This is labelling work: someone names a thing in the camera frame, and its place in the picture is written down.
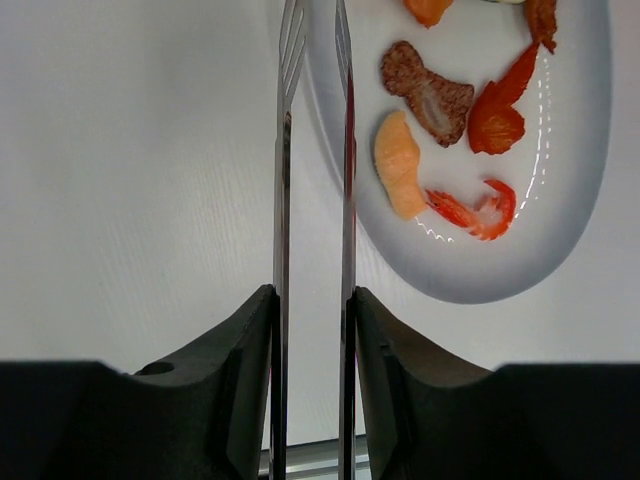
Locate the metal tongs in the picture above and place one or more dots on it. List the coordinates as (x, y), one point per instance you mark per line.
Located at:
(292, 48)

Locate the red shrimp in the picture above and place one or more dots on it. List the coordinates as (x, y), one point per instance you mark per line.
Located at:
(487, 220)

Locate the orange fried food piece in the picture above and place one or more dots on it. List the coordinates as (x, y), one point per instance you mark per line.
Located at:
(428, 13)

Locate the white oval plate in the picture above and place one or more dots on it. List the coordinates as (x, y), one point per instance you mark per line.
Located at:
(555, 169)

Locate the pale orange salmon piece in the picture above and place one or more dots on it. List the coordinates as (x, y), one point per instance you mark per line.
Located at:
(396, 159)

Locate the brown meat slice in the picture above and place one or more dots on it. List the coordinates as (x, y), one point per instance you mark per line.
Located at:
(438, 104)

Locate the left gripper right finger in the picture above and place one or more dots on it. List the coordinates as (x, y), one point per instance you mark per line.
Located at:
(430, 414)

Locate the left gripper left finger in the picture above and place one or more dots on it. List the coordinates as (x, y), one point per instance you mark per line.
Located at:
(197, 413)

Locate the aluminium mounting rail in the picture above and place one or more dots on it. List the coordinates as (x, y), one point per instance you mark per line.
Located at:
(319, 460)

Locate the brown fried shrimp piece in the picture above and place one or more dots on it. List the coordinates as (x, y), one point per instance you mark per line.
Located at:
(541, 20)

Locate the red carrot fan slice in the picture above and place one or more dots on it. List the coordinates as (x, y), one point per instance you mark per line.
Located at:
(494, 125)

